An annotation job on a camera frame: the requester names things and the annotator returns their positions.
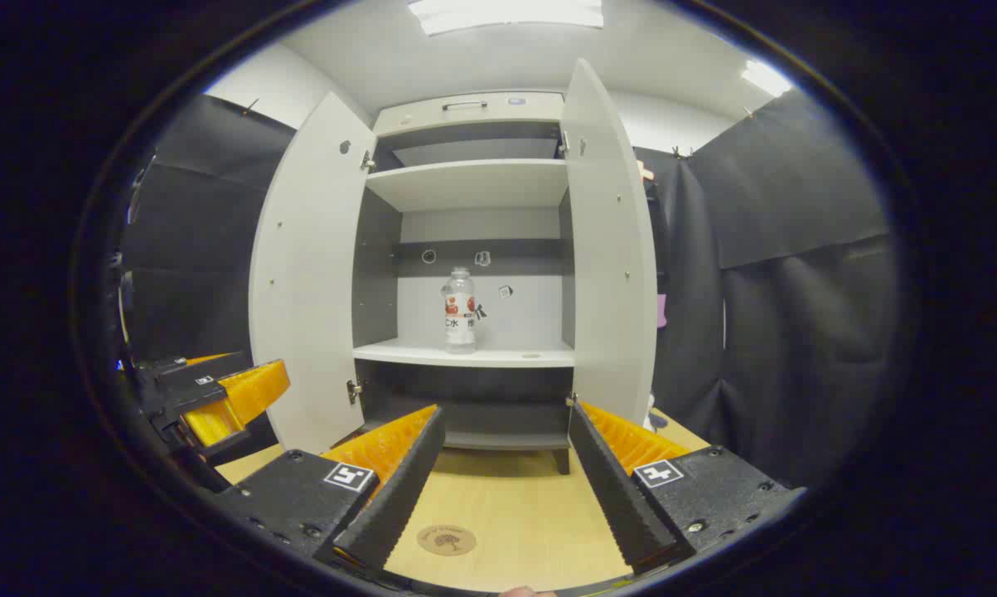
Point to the clear plastic bottle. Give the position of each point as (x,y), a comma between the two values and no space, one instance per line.
(459,323)

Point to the penguin plush toy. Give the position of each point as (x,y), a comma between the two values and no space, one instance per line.
(657,419)

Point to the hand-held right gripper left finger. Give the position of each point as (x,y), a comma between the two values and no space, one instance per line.
(399,489)

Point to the grey cabinet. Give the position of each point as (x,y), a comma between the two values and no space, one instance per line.
(481,186)

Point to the grey cabinet drawer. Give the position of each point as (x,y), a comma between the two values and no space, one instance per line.
(432,114)

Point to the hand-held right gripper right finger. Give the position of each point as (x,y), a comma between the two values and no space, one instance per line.
(614,489)

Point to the round brown coaster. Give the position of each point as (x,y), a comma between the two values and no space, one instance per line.
(446,540)

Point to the small ceiling light panel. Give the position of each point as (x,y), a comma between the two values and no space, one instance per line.
(765,77)

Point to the large ceiling light panel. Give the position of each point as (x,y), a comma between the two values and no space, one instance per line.
(506,12)

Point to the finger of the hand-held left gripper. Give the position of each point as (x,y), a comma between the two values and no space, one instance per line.
(249,394)
(175,383)

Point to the black backdrop cloth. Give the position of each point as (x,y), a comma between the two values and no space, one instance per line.
(796,332)

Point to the grey cabinet door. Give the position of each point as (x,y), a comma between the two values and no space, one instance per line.
(307,290)
(610,274)

